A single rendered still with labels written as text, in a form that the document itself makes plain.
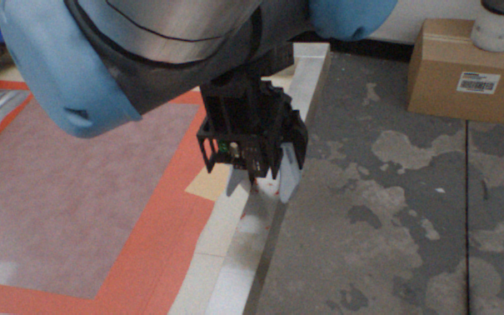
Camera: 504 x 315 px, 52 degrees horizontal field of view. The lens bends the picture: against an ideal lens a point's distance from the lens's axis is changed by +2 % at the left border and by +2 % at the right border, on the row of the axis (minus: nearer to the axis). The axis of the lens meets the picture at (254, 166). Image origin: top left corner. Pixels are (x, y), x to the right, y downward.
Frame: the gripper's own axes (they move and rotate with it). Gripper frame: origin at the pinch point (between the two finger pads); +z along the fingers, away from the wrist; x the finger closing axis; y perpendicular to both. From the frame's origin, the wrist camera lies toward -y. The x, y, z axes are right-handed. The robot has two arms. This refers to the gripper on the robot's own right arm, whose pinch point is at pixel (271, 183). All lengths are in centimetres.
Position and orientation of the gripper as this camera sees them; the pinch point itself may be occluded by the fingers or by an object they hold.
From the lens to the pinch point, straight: 60.4
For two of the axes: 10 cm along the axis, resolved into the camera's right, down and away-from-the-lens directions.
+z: 1.5, 7.1, 6.9
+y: -2.7, 7.0, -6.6
